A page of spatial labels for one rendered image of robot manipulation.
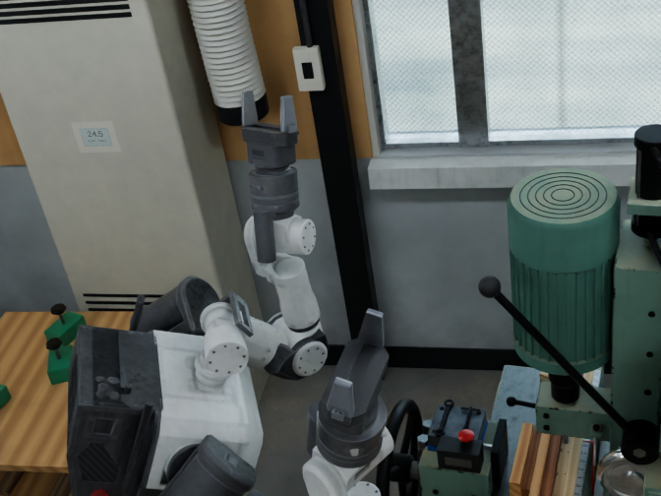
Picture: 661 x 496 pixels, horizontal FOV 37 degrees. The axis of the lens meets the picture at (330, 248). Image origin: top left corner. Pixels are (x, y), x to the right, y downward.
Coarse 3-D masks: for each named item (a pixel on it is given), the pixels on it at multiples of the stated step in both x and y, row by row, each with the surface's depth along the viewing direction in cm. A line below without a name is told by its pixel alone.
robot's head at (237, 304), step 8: (224, 296) 161; (232, 296) 159; (232, 304) 158; (240, 304) 160; (248, 312) 160; (200, 320) 160; (240, 320) 154; (248, 320) 157; (240, 328) 154; (248, 328) 155; (248, 336) 155
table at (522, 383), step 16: (512, 368) 215; (528, 368) 215; (512, 384) 211; (528, 384) 211; (496, 400) 208; (528, 400) 207; (496, 416) 204; (512, 416) 204; (528, 416) 203; (512, 432) 200; (512, 448) 197; (512, 464) 194
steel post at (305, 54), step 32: (320, 0) 272; (320, 32) 278; (320, 64) 281; (320, 96) 290; (320, 128) 296; (352, 160) 302; (352, 192) 307; (352, 224) 314; (352, 256) 321; (352, 288) 329; (352, 320) 337
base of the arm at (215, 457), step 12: (204, 444) 143; (216, 444) 147; (192, 456) 148; (204, 456) 141; (216, 456) 141; (228, 456) 146; (180, 468) 148; (216, 468) 139; (228, 468) 140; (240, 468) 144; (252, 468) 149; (228, 480) 139; (240, 480) 140; (252, 480) 143; (240, 492) 141
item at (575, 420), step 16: (544, 384) 186; (544, 400) 183; (592, 400) 181; (608, 400) 180; (544, 416) 182; (560, 416) 181; (576, 416) 180; (592, 416) 179; (608, 416) 178; (544, 432) 185; (560, 432) 184; (576, 432) 182; (608, 432) 180
